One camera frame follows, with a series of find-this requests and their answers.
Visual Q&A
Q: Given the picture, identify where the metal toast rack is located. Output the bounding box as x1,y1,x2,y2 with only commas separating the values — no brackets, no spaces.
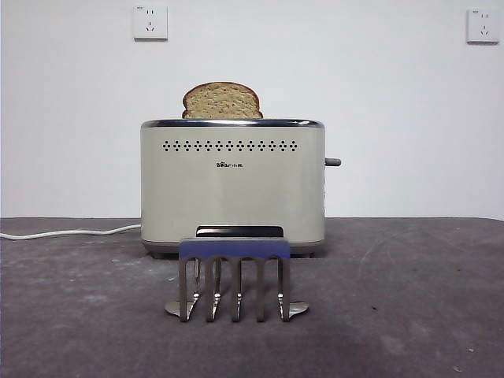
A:
164,236,311,323

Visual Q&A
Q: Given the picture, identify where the cream two-slot toaster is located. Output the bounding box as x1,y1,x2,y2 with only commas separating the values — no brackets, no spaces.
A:
140,117,327,260

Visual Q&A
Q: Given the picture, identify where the white wall socket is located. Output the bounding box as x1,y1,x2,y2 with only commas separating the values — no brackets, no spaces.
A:
133,4,169,42
466,8,501,45

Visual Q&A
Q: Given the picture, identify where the white power cable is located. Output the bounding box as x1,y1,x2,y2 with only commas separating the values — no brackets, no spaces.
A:
0,223,143,240

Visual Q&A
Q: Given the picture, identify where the brown bread slice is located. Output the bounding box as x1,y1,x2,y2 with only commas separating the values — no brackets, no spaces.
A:
181,81,264,120

